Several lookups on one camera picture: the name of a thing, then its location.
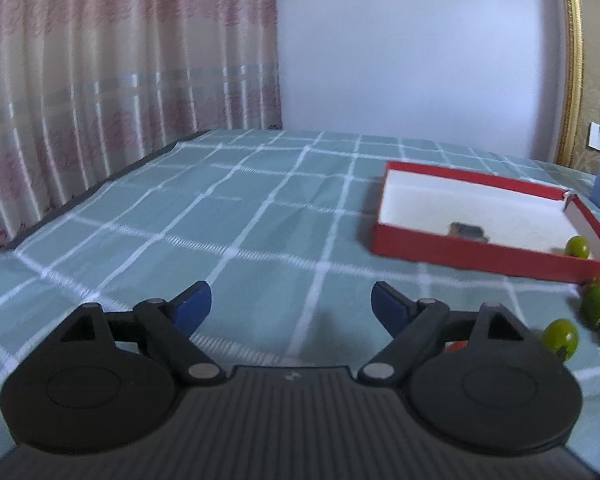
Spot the green lime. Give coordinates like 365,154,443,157
565,235,591,260
542,319,580,362

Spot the gold framed headboard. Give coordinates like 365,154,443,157
555,0,600,176

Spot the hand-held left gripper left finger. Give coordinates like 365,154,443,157
55,280,227,360

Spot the patterned beige curtain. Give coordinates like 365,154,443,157
0,0,284,257

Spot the red cardboard box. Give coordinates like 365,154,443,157
371,161,600,285

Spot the small dark object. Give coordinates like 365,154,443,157
447,222,491,243

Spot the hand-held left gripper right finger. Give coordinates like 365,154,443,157
357,280,532,362

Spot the green plaid blanket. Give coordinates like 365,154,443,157
0,129,600,476

